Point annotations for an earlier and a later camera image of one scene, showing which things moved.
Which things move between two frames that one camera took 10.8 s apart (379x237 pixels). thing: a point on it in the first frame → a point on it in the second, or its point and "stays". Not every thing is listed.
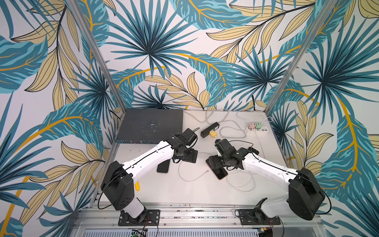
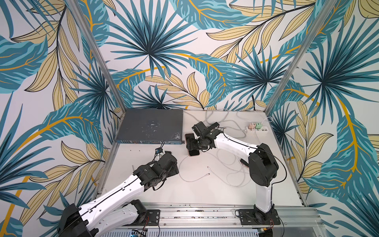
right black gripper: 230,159 → 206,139
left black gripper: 192,157 → 173,170
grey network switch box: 145,126 stays
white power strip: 264,129 stays
